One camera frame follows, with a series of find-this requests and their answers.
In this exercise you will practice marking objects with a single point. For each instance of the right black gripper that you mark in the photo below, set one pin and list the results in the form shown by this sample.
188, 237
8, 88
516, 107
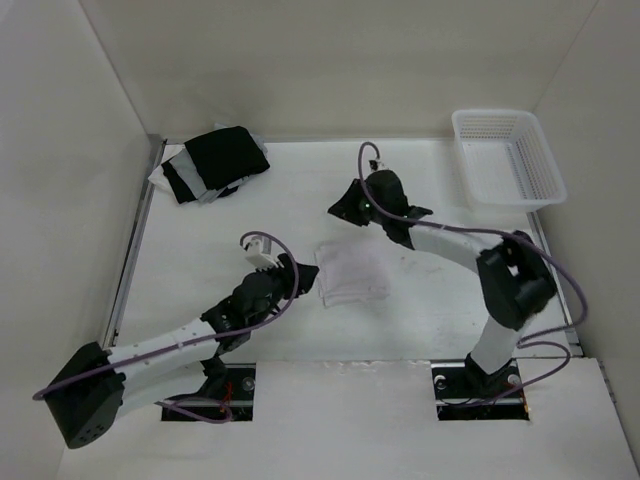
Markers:
346, 207

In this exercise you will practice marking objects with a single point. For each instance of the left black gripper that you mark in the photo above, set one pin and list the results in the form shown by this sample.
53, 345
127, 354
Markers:
305, 274

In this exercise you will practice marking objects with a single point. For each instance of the white tank top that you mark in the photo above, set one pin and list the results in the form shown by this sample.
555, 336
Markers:
350, 271

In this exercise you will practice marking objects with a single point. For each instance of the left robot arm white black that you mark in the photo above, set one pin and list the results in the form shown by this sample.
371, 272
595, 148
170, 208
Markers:
98, 386

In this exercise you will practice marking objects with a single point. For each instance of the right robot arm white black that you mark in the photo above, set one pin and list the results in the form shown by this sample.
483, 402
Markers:
515, 282

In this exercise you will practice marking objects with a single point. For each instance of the folded black tank top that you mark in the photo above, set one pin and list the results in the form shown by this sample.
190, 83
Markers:
226, 155

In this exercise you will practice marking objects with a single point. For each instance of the stack of folded tank tops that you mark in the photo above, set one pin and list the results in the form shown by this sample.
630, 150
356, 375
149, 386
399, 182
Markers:
179, 177

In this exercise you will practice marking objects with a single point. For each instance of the white plastic mesh basket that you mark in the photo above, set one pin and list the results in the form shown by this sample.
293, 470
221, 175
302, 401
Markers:
505, 162

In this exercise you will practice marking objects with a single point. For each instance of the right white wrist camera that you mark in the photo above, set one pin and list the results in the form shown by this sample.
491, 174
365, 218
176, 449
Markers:
376, 165

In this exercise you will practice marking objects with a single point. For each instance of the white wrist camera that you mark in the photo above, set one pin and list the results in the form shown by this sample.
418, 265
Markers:
376, 165
258, 252

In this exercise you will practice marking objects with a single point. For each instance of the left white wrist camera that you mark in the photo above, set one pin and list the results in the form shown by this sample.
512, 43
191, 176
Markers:
258, 252

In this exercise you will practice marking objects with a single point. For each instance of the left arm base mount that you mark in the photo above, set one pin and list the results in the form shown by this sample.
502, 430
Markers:
227, 396

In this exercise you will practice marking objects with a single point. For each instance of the right aluminium table rail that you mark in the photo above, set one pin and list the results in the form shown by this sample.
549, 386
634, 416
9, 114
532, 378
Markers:
556, 314

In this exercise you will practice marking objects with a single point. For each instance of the aluminium table rail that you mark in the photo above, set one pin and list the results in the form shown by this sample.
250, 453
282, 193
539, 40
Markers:
556, 314
123, 282

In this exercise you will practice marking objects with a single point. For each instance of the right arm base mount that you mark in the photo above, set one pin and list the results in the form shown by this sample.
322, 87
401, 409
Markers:
464, 393

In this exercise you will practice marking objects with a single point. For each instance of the left aluminium table rail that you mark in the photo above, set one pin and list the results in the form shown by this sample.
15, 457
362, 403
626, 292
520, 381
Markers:
123, 282

